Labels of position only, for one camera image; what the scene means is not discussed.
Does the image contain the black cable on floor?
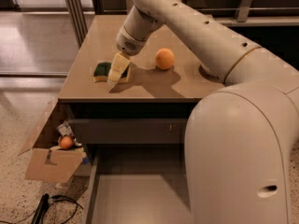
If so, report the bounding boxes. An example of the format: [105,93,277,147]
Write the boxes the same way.
[0,194,84,224]

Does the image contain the grey top drawer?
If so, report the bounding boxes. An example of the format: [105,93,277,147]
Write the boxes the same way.
[69,119,187,145]

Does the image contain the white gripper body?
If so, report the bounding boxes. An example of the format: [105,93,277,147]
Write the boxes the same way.
[116,26,146,56]

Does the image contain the grey drawer cabinet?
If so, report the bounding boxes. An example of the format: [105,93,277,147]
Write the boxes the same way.
[57,14,230,224]

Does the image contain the green and yellow sponge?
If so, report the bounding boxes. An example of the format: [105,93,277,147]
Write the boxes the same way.
[93,62,130,83]

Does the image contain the grey open middle drawer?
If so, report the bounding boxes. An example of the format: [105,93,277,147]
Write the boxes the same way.
[82,147,192,224]

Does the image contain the crumpled packaging in box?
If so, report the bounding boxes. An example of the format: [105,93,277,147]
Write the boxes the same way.
[57,121,82,148]

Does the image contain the small orange in box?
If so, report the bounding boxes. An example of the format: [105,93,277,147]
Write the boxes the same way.
[60,136,74,149]

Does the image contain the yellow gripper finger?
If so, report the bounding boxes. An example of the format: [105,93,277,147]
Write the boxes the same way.
[107,52,131,86]

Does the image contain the orange fruit on table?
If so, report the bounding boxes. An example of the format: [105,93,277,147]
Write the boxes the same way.
[155,48,175,70]

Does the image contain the black power strip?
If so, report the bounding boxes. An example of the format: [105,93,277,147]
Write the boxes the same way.
[31,194,50,224]

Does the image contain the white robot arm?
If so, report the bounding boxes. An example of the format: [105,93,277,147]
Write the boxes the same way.
[117,0,299,224]

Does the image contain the open cardboard box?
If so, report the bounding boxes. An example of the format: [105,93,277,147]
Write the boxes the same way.
[19,99,91,183]

